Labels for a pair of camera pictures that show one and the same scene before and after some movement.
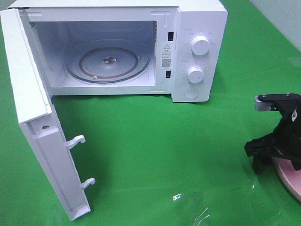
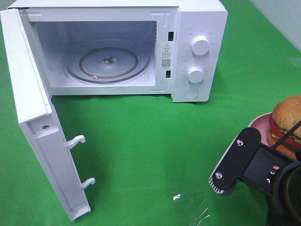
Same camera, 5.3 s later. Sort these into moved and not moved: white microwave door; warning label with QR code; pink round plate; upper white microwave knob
Moved: pink round plate
Not moved: upper white microwave knob; warning label with QR code; white microwave door
